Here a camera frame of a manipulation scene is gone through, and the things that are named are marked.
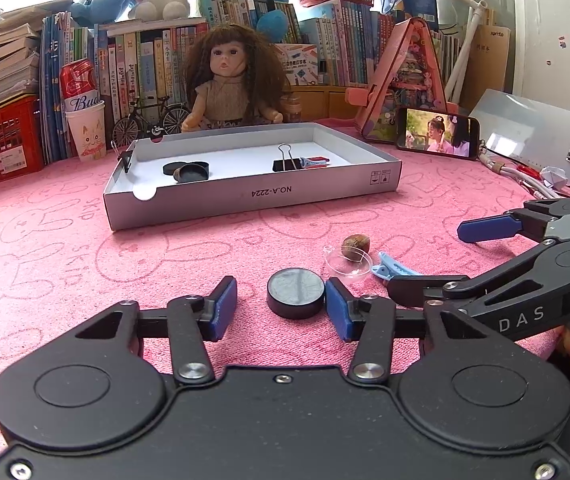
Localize clear plastic dome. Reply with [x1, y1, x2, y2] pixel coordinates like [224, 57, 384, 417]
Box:
[324, 247, 373, 281]

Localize black round tin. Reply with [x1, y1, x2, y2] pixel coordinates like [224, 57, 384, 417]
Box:
[267, 268, 325, 320]

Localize black round lid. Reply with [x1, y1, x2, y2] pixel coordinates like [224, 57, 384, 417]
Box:
[172, 162, 209, 183]
[163, 162, 185, 176]

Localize large black binder clip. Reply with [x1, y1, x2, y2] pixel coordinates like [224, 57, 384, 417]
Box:
[272, 143, 302, 172]

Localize brown hazelnut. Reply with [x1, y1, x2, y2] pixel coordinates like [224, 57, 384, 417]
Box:
[340, 234, 371, 262]

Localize red scissors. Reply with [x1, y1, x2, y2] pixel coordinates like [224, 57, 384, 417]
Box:
[516, 165, 542, 181]

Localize clear plastic folder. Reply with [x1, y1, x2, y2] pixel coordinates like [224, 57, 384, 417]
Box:
[470, 89, 570, 181]

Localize black smartphone playing video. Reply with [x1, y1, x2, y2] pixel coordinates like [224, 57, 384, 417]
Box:
[397, 107, 480, 159]

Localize white cardboard tray box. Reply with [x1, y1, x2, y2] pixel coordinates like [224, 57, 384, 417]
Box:
[103, 122, 402, 231]

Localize white pipe stand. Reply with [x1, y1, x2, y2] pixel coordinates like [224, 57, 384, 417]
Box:
[445, 0, 488, 104]

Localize pink bath towel mat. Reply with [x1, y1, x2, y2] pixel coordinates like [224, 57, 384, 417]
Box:
[0, 118, 570, 470]

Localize binder clip on tray edge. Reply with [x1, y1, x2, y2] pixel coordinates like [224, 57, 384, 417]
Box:
[112, 140, 138, 174]

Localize pink triangular dollhouse box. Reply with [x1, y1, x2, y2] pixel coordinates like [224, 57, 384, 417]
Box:
[346, 18, 457, 144]

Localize miniature black bicycle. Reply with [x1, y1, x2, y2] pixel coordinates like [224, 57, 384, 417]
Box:
[112, 96, 189, 151]

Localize white paper cup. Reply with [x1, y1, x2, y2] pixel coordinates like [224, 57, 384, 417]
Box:
[66, 101, 106, 162]

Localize small pink jar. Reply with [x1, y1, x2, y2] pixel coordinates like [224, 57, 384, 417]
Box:
[281, 93, 302, 124]

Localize brown haired doll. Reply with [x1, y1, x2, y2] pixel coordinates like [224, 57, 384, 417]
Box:
[180, 24, 289, 133]

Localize red plastic basket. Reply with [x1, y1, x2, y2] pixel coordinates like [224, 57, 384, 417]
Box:
[0, 94, 44, 182]

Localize red Budweiser can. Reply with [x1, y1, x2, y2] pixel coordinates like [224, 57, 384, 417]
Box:
[60, 58, 101, 113]

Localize label sticker box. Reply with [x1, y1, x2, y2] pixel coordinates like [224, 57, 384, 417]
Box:
[274, 44, 319, 86]

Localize stack of books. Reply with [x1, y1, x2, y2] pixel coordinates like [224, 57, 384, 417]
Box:
[0, 0, 72, 104]

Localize small blue plush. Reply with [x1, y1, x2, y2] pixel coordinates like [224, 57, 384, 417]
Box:
[69, 0, 134, 27]

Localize white charging cable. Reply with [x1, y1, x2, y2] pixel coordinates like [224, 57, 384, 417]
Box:
[479, 152, 564, 201]

